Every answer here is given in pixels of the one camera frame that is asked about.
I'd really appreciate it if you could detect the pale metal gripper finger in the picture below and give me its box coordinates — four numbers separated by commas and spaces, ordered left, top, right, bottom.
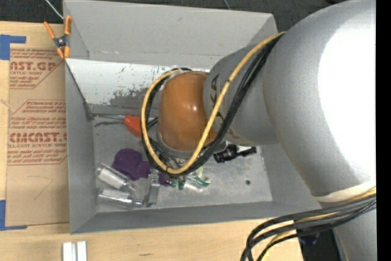
140, 178, 151, 207
148, 170, 161, 206

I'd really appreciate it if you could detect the clear plastic bottle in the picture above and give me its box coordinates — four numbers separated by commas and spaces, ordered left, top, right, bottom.
95, 187, 144, 209
95, 161, 136, 192

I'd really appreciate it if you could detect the purple cloth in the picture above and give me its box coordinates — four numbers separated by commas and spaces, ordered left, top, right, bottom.
111, 147, 152, 181

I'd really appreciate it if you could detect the orange-red plastic piece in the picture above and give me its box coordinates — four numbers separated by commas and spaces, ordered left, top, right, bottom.
123, 114, 144, 138

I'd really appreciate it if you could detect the brown cardboard board, red print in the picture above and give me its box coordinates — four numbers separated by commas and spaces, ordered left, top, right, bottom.
0, 20, 71, 230

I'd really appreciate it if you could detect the grey metal bin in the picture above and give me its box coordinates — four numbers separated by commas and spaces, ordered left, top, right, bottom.
62, 0, 322, 235

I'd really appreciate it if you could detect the black cylinder on white bracket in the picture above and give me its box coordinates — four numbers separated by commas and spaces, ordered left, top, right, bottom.
213, 144, 257, 163

